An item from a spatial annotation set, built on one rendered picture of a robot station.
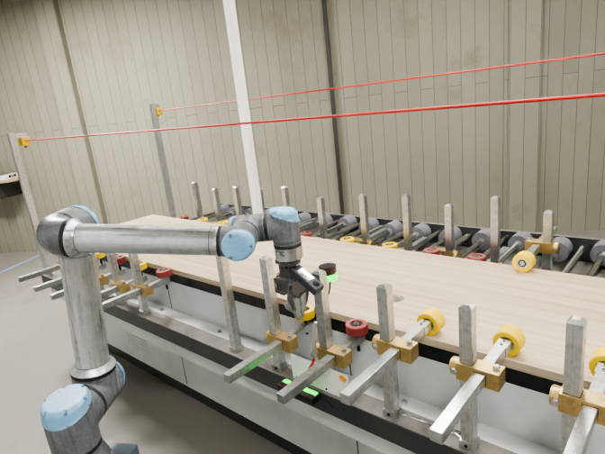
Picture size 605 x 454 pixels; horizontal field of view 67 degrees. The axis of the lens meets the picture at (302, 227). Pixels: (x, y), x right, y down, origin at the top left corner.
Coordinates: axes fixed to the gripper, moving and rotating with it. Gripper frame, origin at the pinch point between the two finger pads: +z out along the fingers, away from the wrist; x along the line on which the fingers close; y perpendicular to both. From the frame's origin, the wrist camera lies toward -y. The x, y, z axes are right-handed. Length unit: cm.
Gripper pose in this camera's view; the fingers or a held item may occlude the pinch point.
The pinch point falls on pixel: (301, 316)
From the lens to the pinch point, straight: 155.4
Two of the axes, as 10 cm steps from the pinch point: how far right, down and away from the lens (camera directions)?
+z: 1.1, 9.6, 2.6
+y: -7.5, -0.9, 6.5
